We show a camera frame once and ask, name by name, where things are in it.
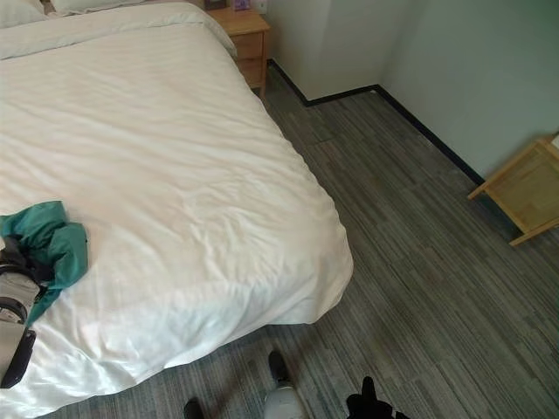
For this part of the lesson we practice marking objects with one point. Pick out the wooden nightstand with drawers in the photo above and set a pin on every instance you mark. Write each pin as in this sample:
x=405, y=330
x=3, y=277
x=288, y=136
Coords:
x=249, y=43

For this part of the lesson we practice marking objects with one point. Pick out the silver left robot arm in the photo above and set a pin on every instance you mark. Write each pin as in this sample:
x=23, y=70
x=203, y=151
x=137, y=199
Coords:
x=15, y=283

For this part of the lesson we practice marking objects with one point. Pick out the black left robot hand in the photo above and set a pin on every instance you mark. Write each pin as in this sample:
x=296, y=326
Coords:
x=26, y=257

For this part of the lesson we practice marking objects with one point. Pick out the black baseboard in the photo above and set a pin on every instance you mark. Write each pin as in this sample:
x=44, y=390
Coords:
x=419, y=120

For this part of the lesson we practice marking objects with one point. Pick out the small purple box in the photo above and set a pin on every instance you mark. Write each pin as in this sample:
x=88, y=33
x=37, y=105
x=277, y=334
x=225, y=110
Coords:
x=240, y=4

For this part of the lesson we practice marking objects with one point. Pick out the white striped duvet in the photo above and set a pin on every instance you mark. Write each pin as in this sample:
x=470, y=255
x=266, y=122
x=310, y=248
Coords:
x=174, y=174

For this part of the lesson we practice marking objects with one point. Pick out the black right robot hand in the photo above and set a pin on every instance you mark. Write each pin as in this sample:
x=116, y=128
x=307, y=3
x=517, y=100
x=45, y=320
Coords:
x=369, y=403

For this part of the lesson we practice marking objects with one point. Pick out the robot left dark foot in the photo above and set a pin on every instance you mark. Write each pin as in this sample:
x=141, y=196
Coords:
x=193, y=409

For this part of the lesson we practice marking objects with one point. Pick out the light wooden side table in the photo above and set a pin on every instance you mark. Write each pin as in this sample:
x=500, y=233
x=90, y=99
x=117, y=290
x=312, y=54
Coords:
x=528, y=187

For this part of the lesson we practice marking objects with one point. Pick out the white pillow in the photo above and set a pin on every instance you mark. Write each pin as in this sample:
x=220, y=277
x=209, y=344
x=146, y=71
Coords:
x=96, y=4
x=17, y=11

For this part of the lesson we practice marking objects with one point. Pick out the teal green garment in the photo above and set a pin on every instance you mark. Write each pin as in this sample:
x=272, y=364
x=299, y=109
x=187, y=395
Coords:
x=61, y=249

